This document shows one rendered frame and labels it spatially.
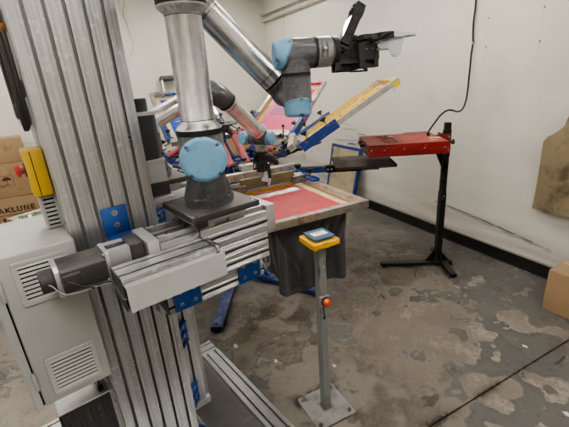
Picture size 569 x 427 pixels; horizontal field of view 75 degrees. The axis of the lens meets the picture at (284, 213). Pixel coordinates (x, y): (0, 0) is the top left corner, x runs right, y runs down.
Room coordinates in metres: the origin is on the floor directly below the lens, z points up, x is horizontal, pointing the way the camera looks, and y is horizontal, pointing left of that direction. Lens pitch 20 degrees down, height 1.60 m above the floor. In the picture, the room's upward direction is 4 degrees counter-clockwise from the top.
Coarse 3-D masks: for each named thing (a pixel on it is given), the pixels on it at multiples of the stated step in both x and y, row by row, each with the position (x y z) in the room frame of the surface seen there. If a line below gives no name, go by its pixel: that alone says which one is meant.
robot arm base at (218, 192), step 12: (192, 180) 1.06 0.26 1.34; (216, 180) 1.06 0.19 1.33; (228, 180) 1.11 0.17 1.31; (192, 192) 1.05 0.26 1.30; (204, 192) 1.04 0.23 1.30; (216, 192) 1.05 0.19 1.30; (228, 192) 1.07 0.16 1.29; (192, 204) 1.04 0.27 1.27; (204, 204) 1.03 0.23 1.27; (216, 204) 1.04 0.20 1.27
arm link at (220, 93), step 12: (216, 84) 1.80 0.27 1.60; (216, 96) 1.78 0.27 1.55; (228, 96) 1.80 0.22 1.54; (228, 108) 1.81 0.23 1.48; (240, 108) 1.86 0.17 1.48; (240, 120) 1.88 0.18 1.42; (252, 120) 1.92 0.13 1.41; (252, 132) 1.94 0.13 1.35; (264, 132) 1.98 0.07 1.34; (264, 144) 2.00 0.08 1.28
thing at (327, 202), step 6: (288, 186) 2.27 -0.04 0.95; (294, 186) 2.26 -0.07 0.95; (300, 186) 2.25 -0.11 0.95; (288, 192) 2.14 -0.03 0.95; (294, 192) 2.13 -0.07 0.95; (306, 192) 2.11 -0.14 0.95; (312, 192) 2.10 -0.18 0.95; (318, 198) 1.98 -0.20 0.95; (324, 198) 1.97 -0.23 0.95; (312, 204) 1.88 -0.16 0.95; (318, 204) 1.88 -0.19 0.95; (324, 204) 1.87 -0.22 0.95; (330, 204) 1.86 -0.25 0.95; (336, 204) 1.86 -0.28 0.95; (306, 210) 1.80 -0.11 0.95; (312, 210) 1.79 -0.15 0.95
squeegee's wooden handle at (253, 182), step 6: (276, 174) 2.21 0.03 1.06; (282, 174) 2.22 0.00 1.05; (288, 174) 2.24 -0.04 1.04; (240, 180) 2.11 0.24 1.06; (246, 180) 2.12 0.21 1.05; (252, 180) 2.14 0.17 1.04; (258, 180) 2.15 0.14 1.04; (276, 180) 2.21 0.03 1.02; (282, 180) 2.22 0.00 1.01; (288, 180) 2.24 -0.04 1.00; (246, 186) 2.12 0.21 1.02; (252, 186) 2.14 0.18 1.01; (258, 186) 2.15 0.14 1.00
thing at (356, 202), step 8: (312, 184) 2.21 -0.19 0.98; (320, 184) 2.15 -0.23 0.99; (328, 192) 2.06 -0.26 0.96; (336, 192) 1.98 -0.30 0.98; (344, 192) 1.94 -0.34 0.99; (352, 200) 1.85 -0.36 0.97; (360, 200) 1.79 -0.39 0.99; (368, 200) 1.79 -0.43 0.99; (328, 208) 1.70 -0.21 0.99; (336, 208) 1.70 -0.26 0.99; (344, 208) 1.72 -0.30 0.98; (352, 208) 1.74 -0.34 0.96; (360, 208) 1.76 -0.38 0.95; (296, 216) 1.63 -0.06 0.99; (304, 216) 1.62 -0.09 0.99; (312, 216) 1.64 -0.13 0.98; (320, 216) 1.66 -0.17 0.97; (328, 216) 1.68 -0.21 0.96; (280, 224) 1.57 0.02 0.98; (288, 224) 1.58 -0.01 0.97; (296, 224) 1.60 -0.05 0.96
